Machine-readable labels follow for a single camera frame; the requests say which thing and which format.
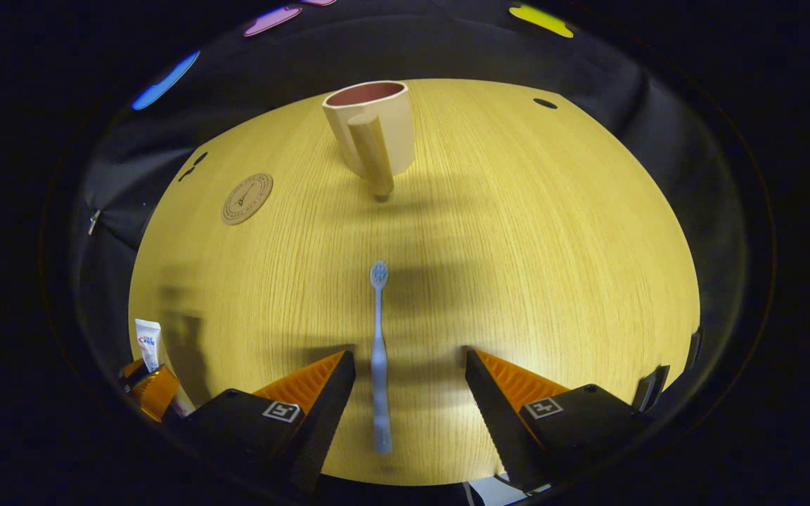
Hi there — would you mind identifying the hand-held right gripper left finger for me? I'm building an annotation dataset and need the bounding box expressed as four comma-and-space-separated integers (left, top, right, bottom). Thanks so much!
182, 350, 357, 497

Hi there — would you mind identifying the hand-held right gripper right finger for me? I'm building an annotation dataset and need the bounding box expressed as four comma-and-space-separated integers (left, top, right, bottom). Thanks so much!
465, 348, 653, 492

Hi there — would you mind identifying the white toothpaste tube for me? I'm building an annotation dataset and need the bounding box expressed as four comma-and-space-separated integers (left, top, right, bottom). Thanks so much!
134, 318, 196, 417

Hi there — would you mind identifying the light blue toothbrush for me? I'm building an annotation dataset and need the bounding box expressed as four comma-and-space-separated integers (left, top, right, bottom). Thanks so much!
370, 261, 393, 454

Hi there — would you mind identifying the round brown coaster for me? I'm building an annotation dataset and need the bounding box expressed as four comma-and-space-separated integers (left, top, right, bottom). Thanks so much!
221, 174, 274, 226

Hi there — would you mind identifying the beige cup with handle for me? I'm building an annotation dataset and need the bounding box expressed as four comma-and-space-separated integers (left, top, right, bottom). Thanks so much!
321, 81, 416, 201

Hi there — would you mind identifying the black backdrop cloth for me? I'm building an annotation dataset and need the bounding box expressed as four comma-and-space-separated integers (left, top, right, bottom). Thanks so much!
71, 0, 750, 422

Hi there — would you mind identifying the dark bracket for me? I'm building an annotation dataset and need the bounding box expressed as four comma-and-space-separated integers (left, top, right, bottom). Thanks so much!
634, 364, 671, 413

